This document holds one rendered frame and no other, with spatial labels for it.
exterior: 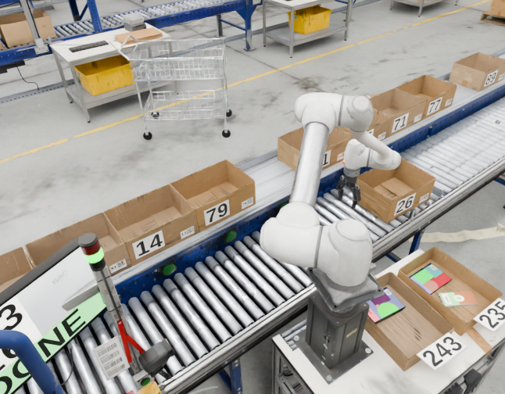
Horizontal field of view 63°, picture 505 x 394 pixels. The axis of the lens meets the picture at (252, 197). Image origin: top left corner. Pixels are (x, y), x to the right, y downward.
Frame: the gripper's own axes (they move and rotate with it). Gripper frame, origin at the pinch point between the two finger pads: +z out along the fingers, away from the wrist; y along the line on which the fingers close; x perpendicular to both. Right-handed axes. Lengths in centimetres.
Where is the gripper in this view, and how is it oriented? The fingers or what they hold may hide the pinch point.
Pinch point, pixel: (347, 201)
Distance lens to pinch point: 253.3
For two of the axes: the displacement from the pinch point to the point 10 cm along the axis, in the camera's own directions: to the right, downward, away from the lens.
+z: 0.3, 7.8, 6.3
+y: 6.0, 4.9, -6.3
